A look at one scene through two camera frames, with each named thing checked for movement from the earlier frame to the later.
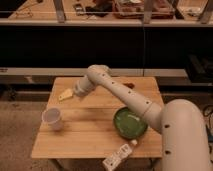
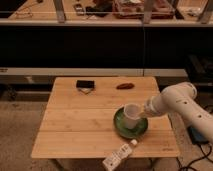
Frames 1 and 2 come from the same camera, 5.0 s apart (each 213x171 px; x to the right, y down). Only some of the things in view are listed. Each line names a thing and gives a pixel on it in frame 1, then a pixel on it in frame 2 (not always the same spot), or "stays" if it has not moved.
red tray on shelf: (135, 9) stays
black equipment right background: (200, 72) stays
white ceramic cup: (52, 117) to (132, 112)
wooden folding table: (88, 127) stays
